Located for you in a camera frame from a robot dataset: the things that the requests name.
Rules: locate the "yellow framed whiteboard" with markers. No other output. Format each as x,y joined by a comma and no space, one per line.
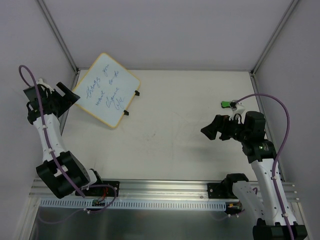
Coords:
106,90

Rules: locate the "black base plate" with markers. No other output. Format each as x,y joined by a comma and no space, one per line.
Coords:
107,188
217,191

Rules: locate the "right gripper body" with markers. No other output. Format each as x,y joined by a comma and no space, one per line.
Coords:
223,126

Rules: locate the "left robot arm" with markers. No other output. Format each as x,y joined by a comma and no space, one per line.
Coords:
60,170

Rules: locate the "green whiteboard eraser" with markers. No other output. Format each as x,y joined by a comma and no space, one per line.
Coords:
225,104

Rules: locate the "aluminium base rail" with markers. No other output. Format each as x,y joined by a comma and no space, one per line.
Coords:
180,190

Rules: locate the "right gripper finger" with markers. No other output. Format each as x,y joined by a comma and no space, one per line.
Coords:
225,136
210,131

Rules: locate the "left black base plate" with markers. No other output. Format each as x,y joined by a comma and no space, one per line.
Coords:
107,188

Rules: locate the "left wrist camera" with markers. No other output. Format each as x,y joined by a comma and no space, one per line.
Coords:
44,84

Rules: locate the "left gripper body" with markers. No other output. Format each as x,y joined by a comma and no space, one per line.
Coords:
61,97

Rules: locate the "whiteboard wire stand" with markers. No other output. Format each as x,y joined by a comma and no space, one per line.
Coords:
136,94

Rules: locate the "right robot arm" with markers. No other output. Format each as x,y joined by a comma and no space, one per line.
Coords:
270,213

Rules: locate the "white slotted cable duct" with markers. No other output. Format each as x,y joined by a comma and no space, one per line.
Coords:
135,204

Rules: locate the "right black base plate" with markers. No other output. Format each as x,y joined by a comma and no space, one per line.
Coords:
217,191

